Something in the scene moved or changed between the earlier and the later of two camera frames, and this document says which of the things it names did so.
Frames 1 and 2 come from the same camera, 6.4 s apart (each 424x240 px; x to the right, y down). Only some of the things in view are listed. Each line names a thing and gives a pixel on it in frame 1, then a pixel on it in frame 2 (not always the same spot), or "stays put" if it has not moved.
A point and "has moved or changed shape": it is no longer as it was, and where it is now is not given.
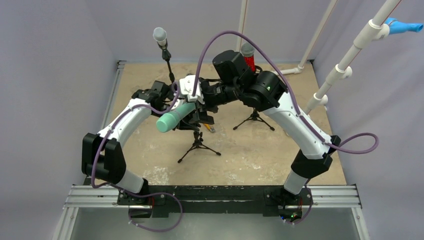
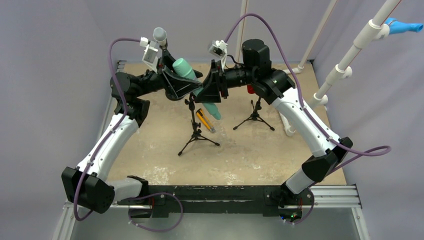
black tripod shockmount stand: [254, 116] stays put
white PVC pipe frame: [373, 30] stays put
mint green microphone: [166, 120] -> [182, 66]
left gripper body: [179, 126] -> [159, 81]
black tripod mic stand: [198, 135] has moved or changed shape
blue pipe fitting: [396, 26] stays put
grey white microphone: [160, 34] stays put
